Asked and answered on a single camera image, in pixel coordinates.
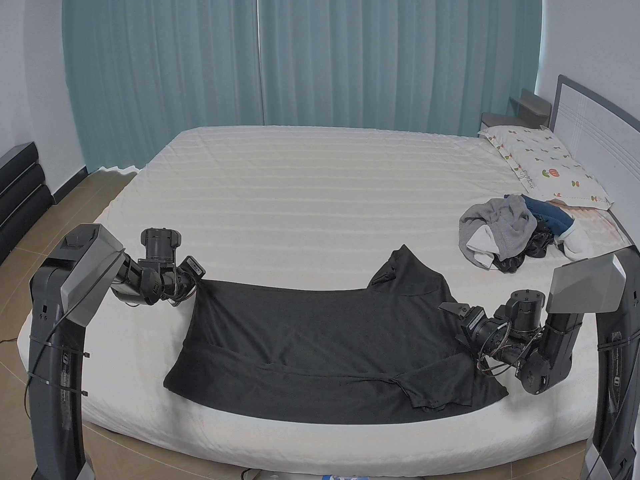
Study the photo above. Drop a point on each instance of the bed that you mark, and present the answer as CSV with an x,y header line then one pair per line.
x,y
300,193

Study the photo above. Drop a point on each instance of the blue-green curtain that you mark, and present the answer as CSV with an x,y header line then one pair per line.
x,y
400,43
160,68

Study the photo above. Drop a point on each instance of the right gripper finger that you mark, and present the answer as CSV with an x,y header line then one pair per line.
x,y
454,309

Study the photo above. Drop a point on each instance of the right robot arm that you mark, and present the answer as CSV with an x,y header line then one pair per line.
x,y
585,288

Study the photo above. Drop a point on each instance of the black T-shirt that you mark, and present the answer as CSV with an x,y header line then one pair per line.
x,y
325,343

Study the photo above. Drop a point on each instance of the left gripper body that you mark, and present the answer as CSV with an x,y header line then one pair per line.
x,y
187,280

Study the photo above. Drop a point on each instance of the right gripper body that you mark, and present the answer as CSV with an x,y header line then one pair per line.
x,y
482,333

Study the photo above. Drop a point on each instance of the black chest of drawers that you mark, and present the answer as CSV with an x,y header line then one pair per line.
x,y
20,193

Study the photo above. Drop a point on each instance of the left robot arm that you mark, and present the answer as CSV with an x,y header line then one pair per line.
x,y
87,268

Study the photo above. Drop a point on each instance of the grey bedside table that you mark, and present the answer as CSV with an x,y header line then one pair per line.
x,y
530,104

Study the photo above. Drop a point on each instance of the white printed pillow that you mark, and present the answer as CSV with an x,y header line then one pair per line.
x,y
545,163

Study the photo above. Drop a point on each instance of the pile of clothes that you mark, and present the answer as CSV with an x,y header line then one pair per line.
x,y
505,228

